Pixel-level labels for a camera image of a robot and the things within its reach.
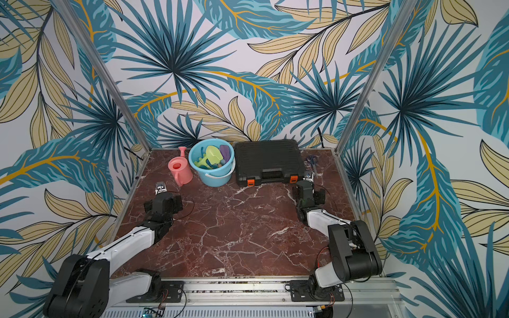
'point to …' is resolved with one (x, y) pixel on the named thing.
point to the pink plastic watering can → (180, 168)
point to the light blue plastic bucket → (214, 177)
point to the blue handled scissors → (312, 158)
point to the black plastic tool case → (268, 161)
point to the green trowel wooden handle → (213, 154)
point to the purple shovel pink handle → (225, 152)
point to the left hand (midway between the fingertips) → (164, 199)
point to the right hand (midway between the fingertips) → (312, 187)
